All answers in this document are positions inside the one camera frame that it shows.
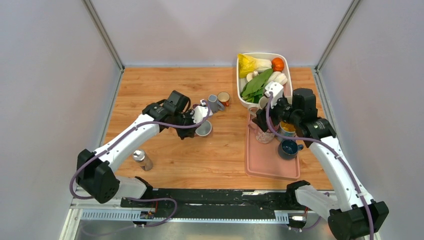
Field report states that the yellow napa cabbage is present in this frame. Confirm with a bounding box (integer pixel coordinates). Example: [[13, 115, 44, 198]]
[[237, 53, 272, 78]]

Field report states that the grey-blue dotted mug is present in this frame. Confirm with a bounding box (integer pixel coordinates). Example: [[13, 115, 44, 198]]
[[207, 94, 225, 114]]

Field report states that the pink plastic tray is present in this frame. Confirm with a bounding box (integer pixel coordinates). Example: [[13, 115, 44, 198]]
[[244, 126, 301, 181]]

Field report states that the green leafy vegetable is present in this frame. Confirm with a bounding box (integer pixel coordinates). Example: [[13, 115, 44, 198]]
[[240, 68, 274, 102]]

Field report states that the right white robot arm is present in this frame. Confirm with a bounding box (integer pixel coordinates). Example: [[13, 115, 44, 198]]
[[253, 86, 389, 240]]

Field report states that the orange small mug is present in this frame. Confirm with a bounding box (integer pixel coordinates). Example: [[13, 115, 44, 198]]
[[217, 91, 231, 107]]

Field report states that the small pink dotted mug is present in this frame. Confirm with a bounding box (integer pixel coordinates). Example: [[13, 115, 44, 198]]
[[195, 120, 213, 137]]

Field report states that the silver metal bottle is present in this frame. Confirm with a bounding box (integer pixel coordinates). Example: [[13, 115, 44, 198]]
[[132, 149, 153, 171]]

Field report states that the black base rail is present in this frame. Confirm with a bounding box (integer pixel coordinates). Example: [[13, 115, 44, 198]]
[[120, 188, 305, 220]]

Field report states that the blue butterfly mug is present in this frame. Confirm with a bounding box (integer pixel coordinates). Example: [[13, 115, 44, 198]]
[[277, 121, 296, 137]]

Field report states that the white mushroom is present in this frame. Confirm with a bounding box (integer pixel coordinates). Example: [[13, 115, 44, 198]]
[[246, 71, 259, 82]]

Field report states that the dark blue round mug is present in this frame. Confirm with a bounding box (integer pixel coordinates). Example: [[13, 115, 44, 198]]
[[277, 139, 304, 161]]

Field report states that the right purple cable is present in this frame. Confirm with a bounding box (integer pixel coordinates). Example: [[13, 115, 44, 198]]
[[264, 92, 375, 240]]

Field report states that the pink upside-down mug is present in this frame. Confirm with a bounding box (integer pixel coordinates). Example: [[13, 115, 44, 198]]
[[247, 120, 275, 144]]

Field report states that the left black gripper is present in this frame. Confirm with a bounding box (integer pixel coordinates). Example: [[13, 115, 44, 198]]
[[172, 109, 202, 141]]

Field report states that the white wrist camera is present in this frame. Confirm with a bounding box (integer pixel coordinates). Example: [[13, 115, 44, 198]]
[[263, 81, 284, 108], [192, 99, 213, 124]]

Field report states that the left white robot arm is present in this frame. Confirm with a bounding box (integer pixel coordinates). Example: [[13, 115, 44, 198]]
[[69, 90, 212, 207]]

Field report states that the white bok choy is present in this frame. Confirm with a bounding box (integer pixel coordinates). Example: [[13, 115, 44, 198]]
[[265, 71, 288, 85]]

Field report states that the white vegetable bin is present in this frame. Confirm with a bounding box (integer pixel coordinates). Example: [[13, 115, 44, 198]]
[[236, 52, 294, 108]]

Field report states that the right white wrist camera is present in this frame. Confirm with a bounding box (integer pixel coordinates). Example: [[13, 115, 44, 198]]
[[263, 81, 284, 108]]

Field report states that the small orange pumpkin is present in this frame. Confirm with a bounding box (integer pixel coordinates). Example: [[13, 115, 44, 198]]
[[271, 57, 285, 72]]

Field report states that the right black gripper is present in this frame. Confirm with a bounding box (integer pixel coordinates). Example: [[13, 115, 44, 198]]
[[252, 93, 301, 132]]

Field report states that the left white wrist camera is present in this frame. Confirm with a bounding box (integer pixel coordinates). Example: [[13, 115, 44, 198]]
[[192, 99, 213, 124]]

